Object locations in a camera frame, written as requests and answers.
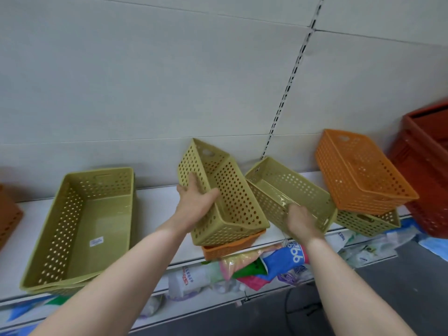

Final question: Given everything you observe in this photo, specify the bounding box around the blue plastic packet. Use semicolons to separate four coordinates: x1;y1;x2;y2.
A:
6;298;48;323

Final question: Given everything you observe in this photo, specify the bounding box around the pile of plastic packets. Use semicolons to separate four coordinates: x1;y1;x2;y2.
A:
138;217;448;317

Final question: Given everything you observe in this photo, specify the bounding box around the slotted metal shelf upright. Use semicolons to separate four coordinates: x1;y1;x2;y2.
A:
260;0;327;161

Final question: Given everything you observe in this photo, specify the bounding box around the person's left forearm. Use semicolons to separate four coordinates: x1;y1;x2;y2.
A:
30;222;192;336

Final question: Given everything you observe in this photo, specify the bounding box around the brown orange perforated basket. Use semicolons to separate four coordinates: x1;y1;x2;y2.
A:
0;185;25;251

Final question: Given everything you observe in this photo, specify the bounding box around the small orange perforated basket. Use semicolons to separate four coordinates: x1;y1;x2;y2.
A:
201;229;267;262
315;129;420;217

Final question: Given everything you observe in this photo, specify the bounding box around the large green perforated basket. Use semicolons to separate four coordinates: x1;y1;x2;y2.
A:
19;167;137;291
25;271;104;297

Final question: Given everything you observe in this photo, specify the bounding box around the person's left hand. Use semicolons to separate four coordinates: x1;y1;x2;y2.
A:
167;171;221;238

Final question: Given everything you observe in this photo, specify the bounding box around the small green perforated basket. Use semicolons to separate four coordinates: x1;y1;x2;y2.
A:
333;207;402;238
245;156;339;239
177;138;271;247

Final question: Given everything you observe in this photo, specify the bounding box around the person's right hand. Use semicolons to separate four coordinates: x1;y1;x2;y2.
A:
286;203;325;242

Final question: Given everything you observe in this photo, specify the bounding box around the person's right forearm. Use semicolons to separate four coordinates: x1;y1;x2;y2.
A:
297;234;417;336

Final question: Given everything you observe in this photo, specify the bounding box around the red plastic crate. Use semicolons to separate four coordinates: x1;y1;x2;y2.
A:
386;100;448;239

